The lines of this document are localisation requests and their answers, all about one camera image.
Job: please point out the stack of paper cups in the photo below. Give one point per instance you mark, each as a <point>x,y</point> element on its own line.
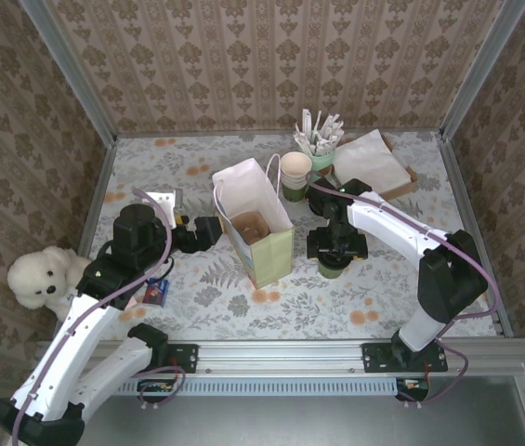
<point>295,167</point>

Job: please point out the floral patterned table cover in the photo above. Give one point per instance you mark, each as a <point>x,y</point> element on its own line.
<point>290,316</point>

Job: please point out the brown cardboard cup carrier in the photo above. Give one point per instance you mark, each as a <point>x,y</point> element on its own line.
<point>243,223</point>

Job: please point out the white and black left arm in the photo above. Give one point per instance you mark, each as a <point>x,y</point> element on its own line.
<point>81,334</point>

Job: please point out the stack of white napkins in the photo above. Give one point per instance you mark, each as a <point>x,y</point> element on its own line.
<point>369,160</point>

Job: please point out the black controller board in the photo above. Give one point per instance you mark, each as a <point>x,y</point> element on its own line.
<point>413,388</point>
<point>155,388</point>

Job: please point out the green paper coffee cup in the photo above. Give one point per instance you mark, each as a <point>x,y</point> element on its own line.
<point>334,274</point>

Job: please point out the mint green holder cup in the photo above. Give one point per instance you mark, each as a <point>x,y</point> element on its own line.
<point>323,162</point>

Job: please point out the pastel paper takeout bag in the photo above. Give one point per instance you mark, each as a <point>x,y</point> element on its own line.
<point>271,255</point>

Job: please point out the brown cardboard tray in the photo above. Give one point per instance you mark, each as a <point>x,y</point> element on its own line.
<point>406,183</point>

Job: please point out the white teddy bear plush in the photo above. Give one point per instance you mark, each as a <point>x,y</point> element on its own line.
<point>34,274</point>

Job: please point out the grey metal panel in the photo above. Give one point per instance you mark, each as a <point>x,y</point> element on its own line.
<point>290,423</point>

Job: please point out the paper wrapped stir stick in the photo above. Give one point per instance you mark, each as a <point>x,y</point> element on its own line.
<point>336,130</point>
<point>300,137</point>
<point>307,121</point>
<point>318,124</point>
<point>327,127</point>

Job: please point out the aluminium side rail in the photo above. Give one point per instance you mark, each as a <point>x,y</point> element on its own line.
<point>99,195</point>
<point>471,200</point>

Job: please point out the blue small box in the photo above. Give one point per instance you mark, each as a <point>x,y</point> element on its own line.
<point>157,292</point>

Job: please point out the aluminium frame post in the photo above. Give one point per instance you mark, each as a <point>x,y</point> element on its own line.
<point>485,65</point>
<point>67,69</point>

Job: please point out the aluminium front rail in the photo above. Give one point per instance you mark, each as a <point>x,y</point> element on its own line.
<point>280,355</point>

